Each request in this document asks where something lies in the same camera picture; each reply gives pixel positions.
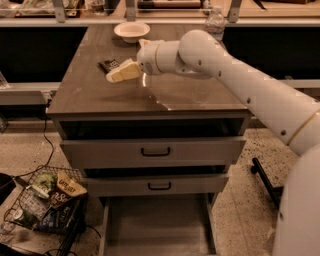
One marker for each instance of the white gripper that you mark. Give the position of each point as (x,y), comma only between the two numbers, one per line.
(147,57)

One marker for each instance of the black rxbar chocolate bar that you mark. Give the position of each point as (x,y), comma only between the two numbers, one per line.
(108,65)

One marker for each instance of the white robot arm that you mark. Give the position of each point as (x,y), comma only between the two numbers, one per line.
(291,115)

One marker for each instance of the grey drawer cabinet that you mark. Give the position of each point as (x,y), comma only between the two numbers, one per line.
(88,107)

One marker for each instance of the top grey drawer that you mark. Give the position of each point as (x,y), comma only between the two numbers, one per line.
(140,153)

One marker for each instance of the middle grey drawer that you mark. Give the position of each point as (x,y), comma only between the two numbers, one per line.
(155,185)

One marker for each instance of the bottom open grey drawer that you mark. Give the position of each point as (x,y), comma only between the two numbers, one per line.
(159,225)

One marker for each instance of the white ceramic bowl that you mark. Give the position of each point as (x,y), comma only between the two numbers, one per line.
(131,32)

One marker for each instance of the clear plastic water bottle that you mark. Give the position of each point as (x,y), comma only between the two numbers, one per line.
(215,23)

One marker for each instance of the yellow chip bag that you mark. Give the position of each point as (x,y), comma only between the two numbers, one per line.
(69,186)

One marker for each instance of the green snack packet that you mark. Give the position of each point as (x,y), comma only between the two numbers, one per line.
(47,182)

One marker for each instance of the black wire basket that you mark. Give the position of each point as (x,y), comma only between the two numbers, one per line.
(54,213)

